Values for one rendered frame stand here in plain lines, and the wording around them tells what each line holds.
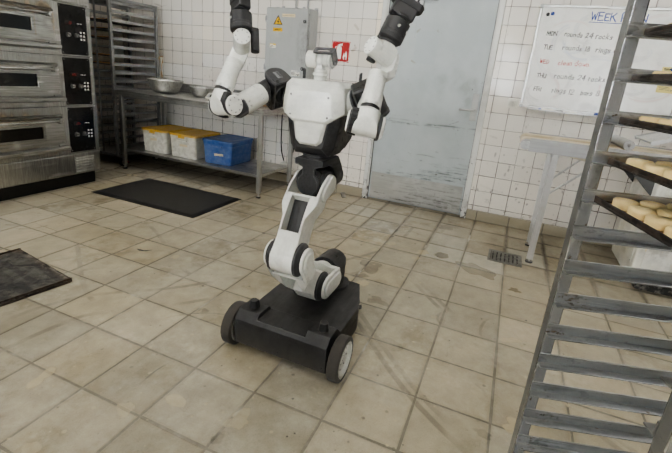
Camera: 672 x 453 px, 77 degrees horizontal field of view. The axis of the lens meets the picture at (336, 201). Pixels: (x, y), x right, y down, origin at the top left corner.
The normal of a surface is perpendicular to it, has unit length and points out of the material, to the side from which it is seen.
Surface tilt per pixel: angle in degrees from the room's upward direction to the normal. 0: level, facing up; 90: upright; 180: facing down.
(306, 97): 90
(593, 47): 90
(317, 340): 46
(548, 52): 90
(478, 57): 90
